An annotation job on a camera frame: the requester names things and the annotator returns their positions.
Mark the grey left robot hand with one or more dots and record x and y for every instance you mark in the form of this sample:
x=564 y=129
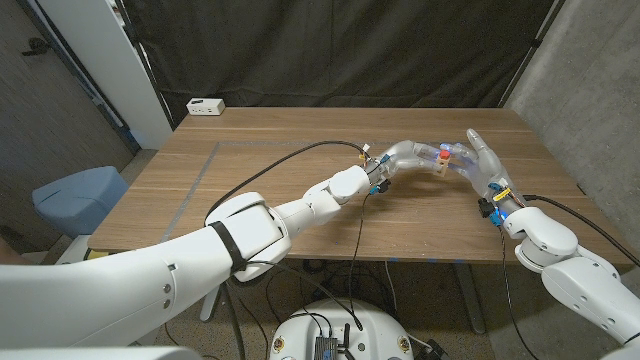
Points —
x=407 y=157

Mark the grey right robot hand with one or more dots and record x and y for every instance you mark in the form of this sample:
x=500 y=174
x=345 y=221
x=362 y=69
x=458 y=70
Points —
x=487 y=165

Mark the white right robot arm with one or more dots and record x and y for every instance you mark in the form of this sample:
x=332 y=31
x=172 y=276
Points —
x=575 y=265

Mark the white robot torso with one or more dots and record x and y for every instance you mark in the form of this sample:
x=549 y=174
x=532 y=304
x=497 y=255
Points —
x=360 y=325

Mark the grey table leg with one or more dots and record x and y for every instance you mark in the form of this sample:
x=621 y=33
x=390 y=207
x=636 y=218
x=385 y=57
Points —
x=470 y=300
x=210 y=305

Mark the white cabinet panel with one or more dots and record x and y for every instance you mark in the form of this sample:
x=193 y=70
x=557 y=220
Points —
x=110 y=65

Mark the wooden screw with red head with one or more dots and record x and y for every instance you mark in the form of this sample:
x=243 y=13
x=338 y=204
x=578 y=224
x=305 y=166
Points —
x=444 y=155

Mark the black curtain backdrop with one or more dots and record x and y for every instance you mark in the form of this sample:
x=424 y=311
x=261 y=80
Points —
x=340 y=50

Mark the white power strip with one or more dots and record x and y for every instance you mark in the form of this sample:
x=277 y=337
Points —
x=205 y=106

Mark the blue padded stool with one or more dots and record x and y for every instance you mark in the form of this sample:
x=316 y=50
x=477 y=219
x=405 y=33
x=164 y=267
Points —
x=75 y=200

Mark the black frame pole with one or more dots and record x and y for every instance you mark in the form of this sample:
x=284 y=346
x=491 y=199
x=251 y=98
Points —
x=530 y=50
x=145 y=65

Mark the grey electronics box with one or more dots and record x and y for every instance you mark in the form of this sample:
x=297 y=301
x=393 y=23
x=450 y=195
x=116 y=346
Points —
x=326 y=347

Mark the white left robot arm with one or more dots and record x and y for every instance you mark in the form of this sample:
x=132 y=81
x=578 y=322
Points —
x=225 y=260

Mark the small wooden block with holes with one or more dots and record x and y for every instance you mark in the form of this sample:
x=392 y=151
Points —
x=442 y=169

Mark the black wall rail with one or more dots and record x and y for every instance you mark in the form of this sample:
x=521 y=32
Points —
x=75 y=75

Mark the person's bare leg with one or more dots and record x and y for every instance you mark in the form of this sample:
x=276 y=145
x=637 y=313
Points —
x=10 y=252

